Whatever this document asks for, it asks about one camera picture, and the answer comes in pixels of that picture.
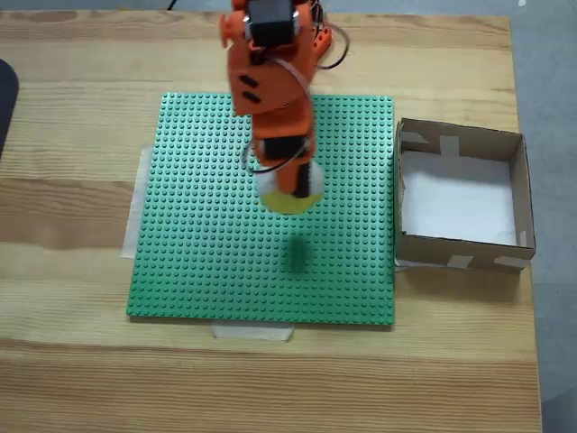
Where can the yellow black white ball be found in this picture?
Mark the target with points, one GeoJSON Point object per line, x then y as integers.
{"type": "Point", "coordinates": [288, 205]}

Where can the brown cardboard box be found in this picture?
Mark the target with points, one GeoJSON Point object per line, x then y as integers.
{"type": "Point", "coordinates": [428, 250]}

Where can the green studded baseplate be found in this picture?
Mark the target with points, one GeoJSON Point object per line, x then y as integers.
{"type": "Point", "coordinates": [203, 248]}

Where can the masking tape strip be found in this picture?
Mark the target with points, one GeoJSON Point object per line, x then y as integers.
{"type": "Point", "coordinates": [401, 267]}
{"type": "Point", "coordinates": [133, 225]}
{"type": "Point", "coordinates": [252, 333]}

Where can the white paper sheet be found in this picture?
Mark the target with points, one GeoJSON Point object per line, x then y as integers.
{"type": "Point", "coordinates": [455, 198]}

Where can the black rounded object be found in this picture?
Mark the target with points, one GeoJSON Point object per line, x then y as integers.
{"type": "Point", "coordinates": [6, 99]}

